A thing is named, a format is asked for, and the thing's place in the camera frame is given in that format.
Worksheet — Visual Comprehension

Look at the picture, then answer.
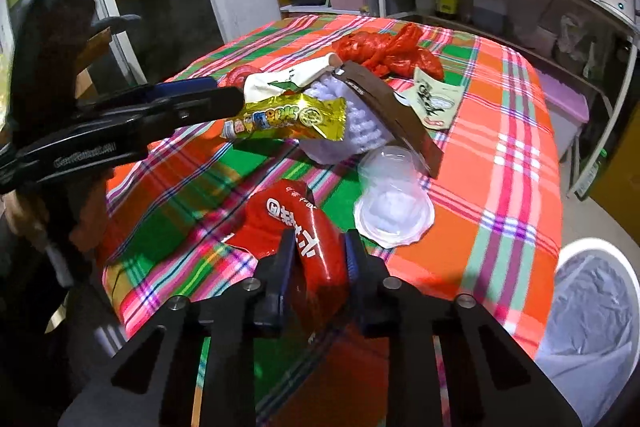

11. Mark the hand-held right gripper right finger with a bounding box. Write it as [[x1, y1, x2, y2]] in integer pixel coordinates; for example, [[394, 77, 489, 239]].
[[344, 229, 583, 427]]

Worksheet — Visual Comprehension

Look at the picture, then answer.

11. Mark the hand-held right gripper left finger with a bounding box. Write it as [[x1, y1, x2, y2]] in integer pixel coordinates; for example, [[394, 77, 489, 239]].
[[57, 227, 301, 427]]

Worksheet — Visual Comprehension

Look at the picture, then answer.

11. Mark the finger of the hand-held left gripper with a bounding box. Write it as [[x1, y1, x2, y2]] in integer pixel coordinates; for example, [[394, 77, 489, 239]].
[[142, 77, 218, 102], [145, 87, 244, 132]]

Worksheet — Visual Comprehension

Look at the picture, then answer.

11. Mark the red snack packet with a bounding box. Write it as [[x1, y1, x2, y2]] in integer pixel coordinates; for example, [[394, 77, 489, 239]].
[[235, 179, 351, 333]]

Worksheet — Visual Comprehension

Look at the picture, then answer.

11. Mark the yellow snack packet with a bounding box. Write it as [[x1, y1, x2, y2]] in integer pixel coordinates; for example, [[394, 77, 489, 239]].
[[220, 94, 348, 142]]

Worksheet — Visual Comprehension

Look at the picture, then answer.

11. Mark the white trash bin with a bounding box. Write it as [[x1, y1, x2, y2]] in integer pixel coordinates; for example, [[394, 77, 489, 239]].
[[535, 237, 640, 427]]

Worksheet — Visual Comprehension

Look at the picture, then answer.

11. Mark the small red round wrapper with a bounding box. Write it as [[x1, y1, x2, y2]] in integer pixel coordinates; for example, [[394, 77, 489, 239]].
[[220, 64, 261, 88]]

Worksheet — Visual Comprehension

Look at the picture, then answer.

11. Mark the white paper wrapper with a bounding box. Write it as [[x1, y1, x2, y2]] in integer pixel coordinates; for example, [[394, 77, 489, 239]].
[[243, 53, 346, 104]]

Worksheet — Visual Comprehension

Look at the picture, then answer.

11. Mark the clear plastic cup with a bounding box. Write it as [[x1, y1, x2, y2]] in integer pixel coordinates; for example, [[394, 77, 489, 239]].
[[353, 146, 435, 250]]

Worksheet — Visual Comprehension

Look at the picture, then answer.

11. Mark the white foam net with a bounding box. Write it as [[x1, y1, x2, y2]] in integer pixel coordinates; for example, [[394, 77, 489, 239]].
[[297, 74, 401, 165]]

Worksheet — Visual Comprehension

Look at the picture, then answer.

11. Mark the brown cardboard strip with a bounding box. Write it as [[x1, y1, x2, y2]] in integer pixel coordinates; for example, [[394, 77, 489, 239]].
[[332, 59, 446, 180]]

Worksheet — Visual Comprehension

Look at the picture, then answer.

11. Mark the plaid tablecloth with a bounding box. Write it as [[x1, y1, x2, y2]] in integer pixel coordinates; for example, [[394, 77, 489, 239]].
[[97, 14, 561, 427]]

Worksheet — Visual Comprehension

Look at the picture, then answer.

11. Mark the red plastic bag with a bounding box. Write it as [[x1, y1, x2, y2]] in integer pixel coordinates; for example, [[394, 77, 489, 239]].
[[332, 23, 446, 82]]

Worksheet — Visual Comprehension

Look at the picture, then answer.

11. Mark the grey bin liner bag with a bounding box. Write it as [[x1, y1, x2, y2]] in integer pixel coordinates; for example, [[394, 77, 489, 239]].
[[537, 254, 640, 427]]

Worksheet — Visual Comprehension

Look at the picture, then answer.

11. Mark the purple lidded storage box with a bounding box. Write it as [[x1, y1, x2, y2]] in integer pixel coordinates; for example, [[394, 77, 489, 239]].
[[537, 72, 591, 168]]

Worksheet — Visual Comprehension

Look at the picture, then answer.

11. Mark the wooden door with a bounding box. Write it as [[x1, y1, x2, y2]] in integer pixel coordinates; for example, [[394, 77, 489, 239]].
[[590, 107, 640, 218]]

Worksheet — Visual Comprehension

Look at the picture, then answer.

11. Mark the white plastic jug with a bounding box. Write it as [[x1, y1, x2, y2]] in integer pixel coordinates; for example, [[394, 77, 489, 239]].
[[472, 0, 506, 32]]

